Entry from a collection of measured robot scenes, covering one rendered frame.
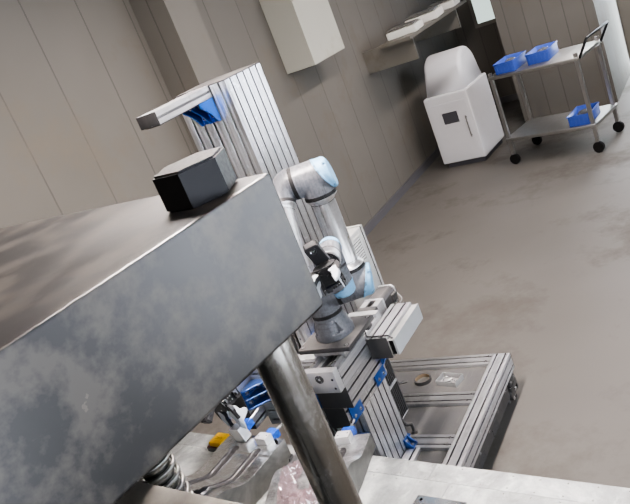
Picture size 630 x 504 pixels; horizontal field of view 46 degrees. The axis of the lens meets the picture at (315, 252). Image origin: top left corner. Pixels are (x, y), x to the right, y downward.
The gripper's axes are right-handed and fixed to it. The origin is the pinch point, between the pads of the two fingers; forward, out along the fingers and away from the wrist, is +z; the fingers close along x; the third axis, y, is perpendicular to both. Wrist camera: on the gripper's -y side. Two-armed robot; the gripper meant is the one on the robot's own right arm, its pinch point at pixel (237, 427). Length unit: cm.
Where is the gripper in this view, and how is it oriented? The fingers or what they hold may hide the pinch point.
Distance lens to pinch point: 268.3
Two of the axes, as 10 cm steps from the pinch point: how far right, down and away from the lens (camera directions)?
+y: 4.9, -5.9, 6.5
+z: 5.3, 7.9, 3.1
